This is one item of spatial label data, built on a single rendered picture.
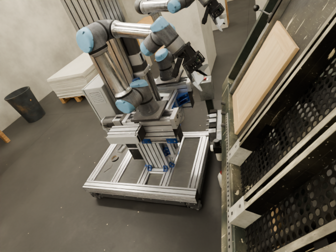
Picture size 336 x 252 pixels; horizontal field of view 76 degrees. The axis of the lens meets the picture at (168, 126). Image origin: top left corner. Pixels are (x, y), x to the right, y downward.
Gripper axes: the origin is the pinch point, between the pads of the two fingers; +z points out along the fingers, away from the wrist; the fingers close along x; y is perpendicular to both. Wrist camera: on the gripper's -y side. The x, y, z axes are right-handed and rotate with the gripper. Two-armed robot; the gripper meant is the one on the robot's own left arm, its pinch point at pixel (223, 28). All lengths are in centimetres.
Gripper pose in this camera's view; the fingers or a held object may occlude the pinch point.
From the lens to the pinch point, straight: 167.6
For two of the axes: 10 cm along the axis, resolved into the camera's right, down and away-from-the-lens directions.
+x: 3.0, -6.5, 7.0
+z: 6.8, 6.6, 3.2
